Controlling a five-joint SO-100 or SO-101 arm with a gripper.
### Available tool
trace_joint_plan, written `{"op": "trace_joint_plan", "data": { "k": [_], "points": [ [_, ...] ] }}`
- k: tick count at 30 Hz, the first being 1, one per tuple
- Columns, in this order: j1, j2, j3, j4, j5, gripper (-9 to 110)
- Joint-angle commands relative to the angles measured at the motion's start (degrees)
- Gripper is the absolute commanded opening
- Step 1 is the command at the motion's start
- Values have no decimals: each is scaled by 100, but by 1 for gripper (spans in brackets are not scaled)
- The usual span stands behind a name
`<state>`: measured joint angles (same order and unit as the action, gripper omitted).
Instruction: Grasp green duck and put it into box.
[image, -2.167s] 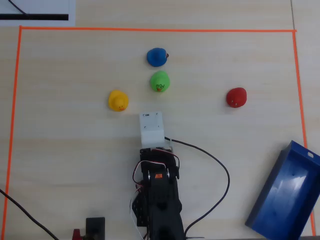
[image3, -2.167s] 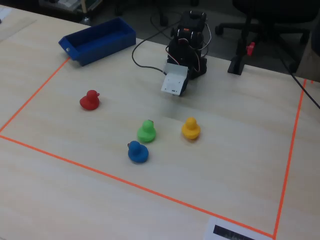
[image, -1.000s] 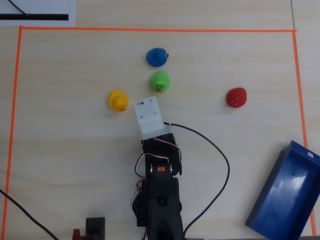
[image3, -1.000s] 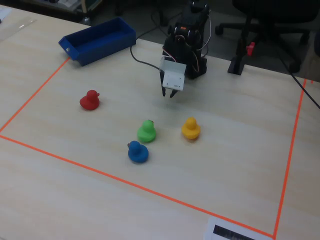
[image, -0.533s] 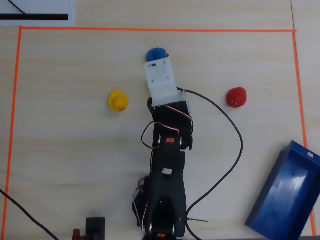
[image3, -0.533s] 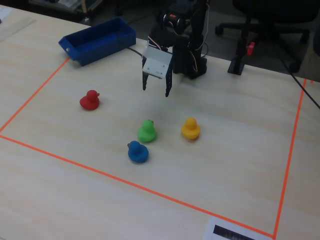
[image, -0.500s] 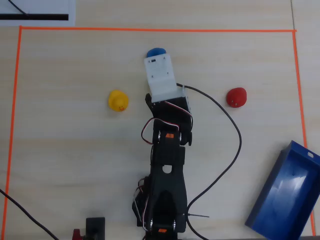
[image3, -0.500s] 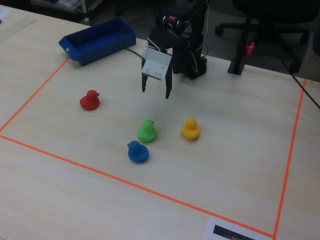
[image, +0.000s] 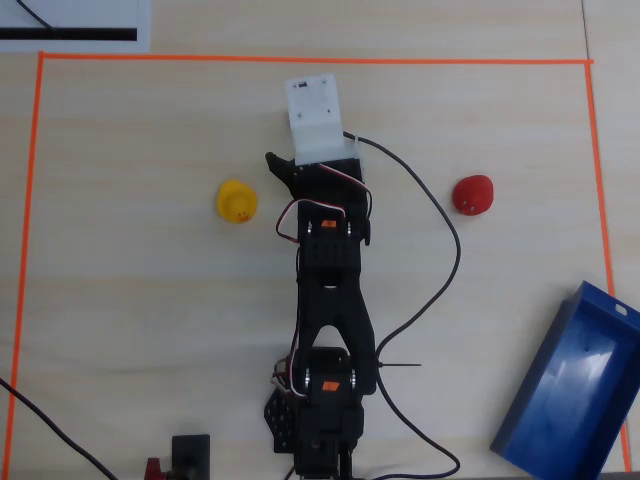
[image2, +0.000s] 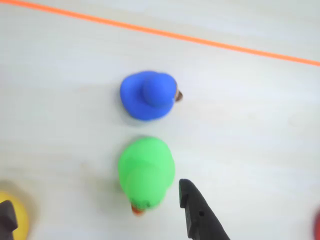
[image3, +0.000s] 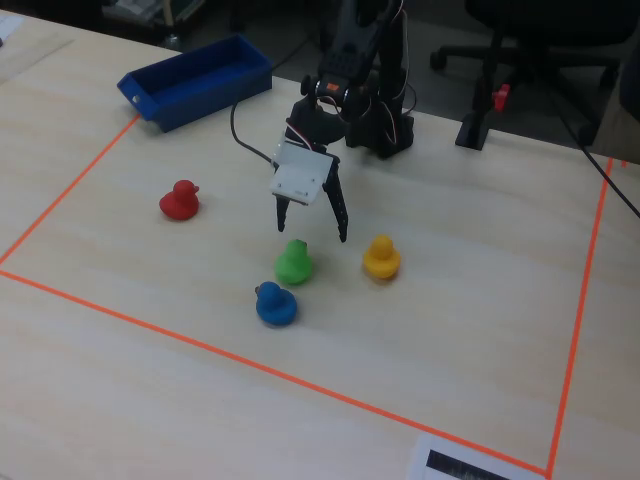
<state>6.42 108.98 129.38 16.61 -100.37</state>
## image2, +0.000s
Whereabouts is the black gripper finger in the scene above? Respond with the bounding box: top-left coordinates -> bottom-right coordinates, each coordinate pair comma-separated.
178,178 -> 231,240
0,199 -> 19,240

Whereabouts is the green rubber duck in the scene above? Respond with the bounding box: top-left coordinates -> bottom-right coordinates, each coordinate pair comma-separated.
117,136 -> 176,217

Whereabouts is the yellow rubber duck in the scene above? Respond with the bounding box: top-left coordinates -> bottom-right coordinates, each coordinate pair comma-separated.
0,191 -> 31,240

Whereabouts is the red rubber duck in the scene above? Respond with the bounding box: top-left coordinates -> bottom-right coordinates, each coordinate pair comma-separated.
312,206 -> 320,240

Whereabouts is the blue rubber duck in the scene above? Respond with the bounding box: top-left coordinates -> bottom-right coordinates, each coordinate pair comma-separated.
119,70 -> 184,122

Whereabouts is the orange tape strip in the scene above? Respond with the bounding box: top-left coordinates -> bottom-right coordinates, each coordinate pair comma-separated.
0,0 -> 320,68

